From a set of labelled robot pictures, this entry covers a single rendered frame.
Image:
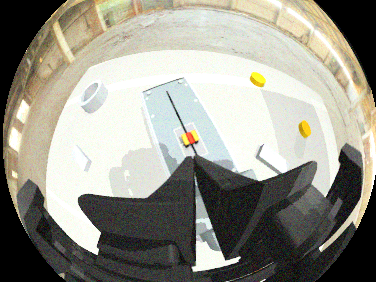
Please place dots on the yellow round disc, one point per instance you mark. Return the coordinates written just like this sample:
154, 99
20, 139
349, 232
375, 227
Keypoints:
304, 129
257, 79

